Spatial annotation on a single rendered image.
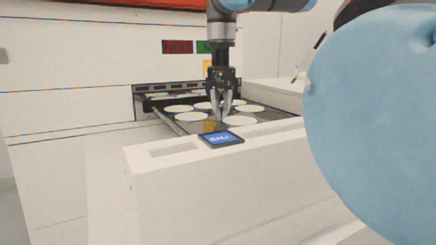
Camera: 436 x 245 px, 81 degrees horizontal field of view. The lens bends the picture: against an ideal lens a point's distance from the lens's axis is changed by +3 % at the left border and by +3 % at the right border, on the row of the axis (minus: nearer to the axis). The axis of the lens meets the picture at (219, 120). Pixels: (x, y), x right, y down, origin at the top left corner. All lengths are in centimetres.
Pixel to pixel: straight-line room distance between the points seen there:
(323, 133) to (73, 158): 88
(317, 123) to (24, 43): 84
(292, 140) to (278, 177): 6
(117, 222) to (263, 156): 27
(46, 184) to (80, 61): 41
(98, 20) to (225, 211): 70
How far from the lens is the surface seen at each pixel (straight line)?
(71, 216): 107
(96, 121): 93
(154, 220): 35
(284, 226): 50
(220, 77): 64
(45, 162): 98
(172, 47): 94
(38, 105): 93
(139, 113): 93
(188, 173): 33
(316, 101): 16
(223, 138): 39
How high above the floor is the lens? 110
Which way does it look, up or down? 16 degrees down
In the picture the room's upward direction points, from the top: straight up
